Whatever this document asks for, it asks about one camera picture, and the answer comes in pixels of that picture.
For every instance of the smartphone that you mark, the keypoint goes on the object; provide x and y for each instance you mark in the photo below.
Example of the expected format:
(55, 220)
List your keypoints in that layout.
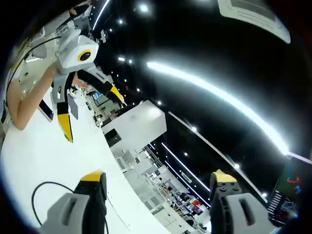
(46, 111)

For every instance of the wall display screen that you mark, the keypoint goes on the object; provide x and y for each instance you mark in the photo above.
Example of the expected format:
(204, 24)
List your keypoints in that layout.
(285, 195)

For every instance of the dark grey laptop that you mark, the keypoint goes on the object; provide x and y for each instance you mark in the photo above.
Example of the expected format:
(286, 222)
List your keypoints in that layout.
(72, 107)

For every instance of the white square pillar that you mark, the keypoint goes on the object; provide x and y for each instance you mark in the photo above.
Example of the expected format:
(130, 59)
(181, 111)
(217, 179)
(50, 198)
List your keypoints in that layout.
(141, 119)

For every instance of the black panel on pillar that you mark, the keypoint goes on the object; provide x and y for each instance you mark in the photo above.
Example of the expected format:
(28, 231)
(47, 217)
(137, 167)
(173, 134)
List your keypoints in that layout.
(112, 138)

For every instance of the person's white top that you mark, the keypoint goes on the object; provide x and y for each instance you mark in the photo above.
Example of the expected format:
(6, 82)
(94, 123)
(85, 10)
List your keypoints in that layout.
(11, 97)

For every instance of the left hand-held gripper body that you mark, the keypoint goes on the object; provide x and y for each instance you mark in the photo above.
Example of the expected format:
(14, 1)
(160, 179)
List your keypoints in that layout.
(70, 56)

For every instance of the long ceiling light strip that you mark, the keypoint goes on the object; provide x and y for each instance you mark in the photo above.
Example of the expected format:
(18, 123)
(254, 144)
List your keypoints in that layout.
(219, 92)

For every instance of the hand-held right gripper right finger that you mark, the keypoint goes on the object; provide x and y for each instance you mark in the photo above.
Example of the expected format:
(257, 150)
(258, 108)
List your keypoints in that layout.
(234, 214)

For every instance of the white ceiling air conditioner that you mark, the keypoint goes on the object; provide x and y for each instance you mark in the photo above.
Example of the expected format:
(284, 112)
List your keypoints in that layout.
(256, 17)

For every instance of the white desk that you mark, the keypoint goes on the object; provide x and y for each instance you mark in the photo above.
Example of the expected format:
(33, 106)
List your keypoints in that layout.
(61, 165)

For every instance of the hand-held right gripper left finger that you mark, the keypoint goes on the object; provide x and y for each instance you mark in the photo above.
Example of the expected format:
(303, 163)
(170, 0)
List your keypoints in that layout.
(70, 214)

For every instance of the person's left hand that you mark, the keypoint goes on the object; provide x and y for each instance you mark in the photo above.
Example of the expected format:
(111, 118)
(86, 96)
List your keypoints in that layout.
(82, 83)

